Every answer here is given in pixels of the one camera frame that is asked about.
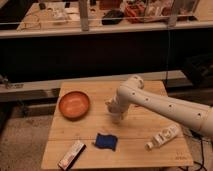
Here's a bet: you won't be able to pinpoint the orange wooden bowl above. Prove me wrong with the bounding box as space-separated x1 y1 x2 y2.
59 91 90 119

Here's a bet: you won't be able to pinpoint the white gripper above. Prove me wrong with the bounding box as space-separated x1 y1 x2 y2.
106 96 128 118

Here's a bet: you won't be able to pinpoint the red items on shelf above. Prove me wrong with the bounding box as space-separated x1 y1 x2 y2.
124 4 145 23

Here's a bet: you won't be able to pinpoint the white plastic bottle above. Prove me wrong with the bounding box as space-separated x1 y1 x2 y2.
145 125 179 150

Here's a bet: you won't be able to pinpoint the metal shelf post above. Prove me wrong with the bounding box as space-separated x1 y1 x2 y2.
78 0 89 31

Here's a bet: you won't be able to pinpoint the black cable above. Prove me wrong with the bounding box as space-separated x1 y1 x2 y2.
179 131 213 171

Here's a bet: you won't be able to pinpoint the wooden table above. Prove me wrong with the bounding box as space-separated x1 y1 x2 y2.
41 81 193 171

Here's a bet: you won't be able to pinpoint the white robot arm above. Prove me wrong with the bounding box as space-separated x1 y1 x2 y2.
106 75 213 138

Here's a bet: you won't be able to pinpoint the black bag on shelf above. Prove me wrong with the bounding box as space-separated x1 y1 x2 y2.
102 10 124 25

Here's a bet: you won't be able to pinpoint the blue folded cloth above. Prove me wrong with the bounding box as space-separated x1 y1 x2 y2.
95 133 118 151

